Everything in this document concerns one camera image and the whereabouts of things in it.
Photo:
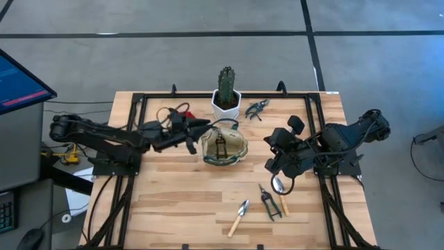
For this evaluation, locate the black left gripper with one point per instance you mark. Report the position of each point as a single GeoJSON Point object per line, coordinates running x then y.
{"type": "Point", "coordinates": [173, 137]}

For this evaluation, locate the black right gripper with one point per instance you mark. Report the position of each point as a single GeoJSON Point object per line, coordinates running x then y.
{"type": "Point", "coordinates": [291, 152]}

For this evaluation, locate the cream and green gardening bag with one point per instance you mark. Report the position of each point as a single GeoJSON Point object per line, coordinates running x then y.
{"type": "Point", "coordinates": [237, 146]}

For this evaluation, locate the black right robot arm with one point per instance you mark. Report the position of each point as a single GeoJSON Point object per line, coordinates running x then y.
{"type": "Point", "coordinates": [350, 133]}

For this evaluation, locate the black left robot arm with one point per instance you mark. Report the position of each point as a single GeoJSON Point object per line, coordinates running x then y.
{"type": "Point", "coordinates": [100, 137]}

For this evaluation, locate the white hexagonal plant pot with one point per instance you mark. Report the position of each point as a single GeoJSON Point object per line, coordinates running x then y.
{"type": "Point", "coordinates": [225, 112]}

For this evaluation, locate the green cactus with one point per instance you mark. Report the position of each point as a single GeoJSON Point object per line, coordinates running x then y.
{"type": "Point", "coordinates": [226, 85]}

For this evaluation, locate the grey chair base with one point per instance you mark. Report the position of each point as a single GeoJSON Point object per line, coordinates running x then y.
{"type": "Point", "coordinates": [425, 139]}

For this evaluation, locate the white paper sheet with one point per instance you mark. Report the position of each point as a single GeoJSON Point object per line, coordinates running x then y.
{"type": "Point", "coordinates": [78, 203]}

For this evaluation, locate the grey workstation cart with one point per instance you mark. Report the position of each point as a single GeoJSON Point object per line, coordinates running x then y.
{"type": "Point", "coordinates": [21, 146]}

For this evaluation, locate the blue-screen monitor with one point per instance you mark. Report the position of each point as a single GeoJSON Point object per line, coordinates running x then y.
{"type": "Point", "coordinates": [17, 87]}

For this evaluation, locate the black computer mouse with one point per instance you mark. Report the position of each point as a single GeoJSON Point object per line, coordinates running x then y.
{"type": "Point", "coordinates": [31, 239]}

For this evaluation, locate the black keyboard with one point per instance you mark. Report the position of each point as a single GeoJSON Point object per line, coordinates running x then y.
{"type": "Point", "coordinates": [7, 212]}

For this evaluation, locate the black metal table frame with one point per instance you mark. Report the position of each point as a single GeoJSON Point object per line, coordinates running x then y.
{"type": "Point", "coordinates": [263, 95]}

